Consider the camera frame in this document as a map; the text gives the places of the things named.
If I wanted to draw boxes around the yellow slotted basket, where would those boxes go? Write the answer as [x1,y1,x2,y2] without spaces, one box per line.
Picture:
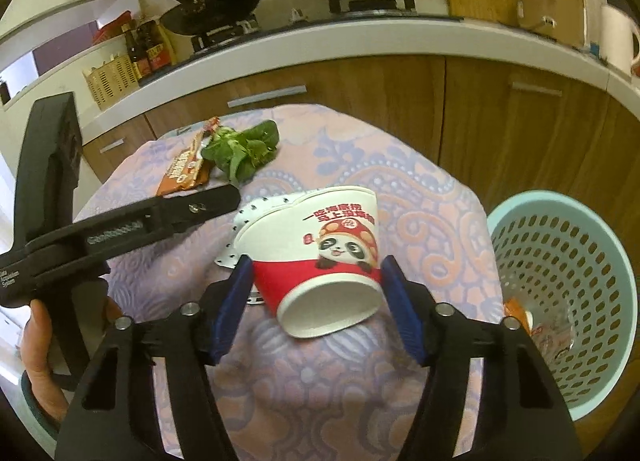
[82,55,141,112]

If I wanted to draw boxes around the black wok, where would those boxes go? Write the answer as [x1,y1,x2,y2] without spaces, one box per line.
[136,0,266,36]

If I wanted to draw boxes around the clear plastic wrapper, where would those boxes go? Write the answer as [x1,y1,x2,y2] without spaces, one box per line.
[529,301,581,367]

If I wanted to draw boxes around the green leafy vegetable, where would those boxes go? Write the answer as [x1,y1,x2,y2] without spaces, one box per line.
[201,120,280,186]

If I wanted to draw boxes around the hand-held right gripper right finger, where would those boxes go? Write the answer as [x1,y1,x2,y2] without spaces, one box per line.
[381,255,583,461]

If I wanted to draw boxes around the wooden base cabinets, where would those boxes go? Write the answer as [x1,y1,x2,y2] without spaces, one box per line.
[75,56,640,252]

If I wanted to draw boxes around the black gas stove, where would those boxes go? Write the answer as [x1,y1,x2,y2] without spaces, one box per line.
[172,0,463,66]

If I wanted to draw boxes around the beige rice cooker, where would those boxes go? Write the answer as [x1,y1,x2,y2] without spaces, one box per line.
[511,0,587,46]

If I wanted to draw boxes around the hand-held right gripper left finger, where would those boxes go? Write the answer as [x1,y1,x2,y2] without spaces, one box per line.
[54,253,255,461]

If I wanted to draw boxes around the red white paper cup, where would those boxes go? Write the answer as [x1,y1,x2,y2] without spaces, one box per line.
[234,186,383,339]

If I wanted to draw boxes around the teal plastic basket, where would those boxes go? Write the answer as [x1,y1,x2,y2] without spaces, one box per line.
[486,189,639,422]

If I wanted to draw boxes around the teal plastic object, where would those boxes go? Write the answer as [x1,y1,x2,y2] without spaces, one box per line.
[20,371,62,448]

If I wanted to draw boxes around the white electric kettle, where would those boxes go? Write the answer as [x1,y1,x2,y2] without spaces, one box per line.
[600,3,640,76]

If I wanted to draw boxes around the person's left hand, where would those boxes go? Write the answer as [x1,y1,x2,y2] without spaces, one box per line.
[19,298,123,425]

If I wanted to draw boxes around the white perforated paper piece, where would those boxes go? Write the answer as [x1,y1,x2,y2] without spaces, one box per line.
[214,193,301,307]

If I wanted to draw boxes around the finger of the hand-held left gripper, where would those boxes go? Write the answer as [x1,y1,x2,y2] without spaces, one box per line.
[149,185,242,238]

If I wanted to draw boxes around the dark sauce bottle orange label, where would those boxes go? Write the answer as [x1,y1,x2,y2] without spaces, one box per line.
[138,21,174,74]

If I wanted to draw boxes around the red packet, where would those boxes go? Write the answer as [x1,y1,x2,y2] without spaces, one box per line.
[92,11,136,44]

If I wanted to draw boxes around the brown orange snack packet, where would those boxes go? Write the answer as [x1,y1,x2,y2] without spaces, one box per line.
[502,297,539,337]

